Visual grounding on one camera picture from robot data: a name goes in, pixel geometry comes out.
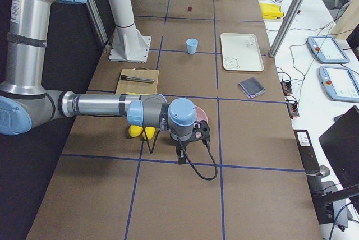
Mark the grey folded cloth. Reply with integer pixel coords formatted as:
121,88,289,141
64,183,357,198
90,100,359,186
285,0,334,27
238,77,265,98

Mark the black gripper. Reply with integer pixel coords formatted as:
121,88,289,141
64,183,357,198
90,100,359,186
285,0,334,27
174,120,210,165

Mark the pink bowl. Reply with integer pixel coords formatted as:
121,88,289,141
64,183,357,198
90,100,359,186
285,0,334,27
195,105,208,122

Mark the teach pendant far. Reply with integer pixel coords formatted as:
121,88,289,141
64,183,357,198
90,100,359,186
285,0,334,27
307,35,350,64

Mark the teach pendant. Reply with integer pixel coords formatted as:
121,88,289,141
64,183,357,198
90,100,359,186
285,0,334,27
318,66,358,103
307,35,350,64

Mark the wooden cutting board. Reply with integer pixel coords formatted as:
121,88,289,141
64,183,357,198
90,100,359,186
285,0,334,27
115,68,160,95

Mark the yellow lemon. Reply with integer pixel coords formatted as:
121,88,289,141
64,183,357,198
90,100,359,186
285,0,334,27
128,125,143,137
142,127,156,140

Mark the yellow lemon near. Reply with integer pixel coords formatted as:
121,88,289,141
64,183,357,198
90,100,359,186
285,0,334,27
128,125,143,137

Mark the teach pendant near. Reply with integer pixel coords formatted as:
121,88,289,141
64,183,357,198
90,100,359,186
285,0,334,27
318,66,358,103

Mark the yellow lemon far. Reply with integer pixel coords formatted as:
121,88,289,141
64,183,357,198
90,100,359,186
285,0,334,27
142,127,156,140

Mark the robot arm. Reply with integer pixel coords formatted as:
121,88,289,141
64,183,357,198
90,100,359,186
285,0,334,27
1,0,210,164

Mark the yellow cloth on desk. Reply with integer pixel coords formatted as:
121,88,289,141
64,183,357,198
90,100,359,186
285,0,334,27
259,3,284,20

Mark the black monitor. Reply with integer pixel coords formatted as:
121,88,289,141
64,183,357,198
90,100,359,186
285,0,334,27
319,105,359,188

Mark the light blue cup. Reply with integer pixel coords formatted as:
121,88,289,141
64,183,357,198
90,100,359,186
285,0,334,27
186,38,198,54

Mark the cream bear tray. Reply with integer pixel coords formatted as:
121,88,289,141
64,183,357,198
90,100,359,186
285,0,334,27
220,33,264,72

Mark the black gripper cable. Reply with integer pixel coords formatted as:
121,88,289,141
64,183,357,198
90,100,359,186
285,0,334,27
142,127,219,181

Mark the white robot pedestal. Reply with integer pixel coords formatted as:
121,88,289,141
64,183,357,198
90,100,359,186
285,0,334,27
108,0,151,63

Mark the metal muddler black tip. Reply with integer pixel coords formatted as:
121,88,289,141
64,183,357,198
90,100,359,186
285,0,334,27
120,75,155,84

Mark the aluminium frame post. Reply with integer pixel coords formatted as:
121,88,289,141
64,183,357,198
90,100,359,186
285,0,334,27
268,0,303,58

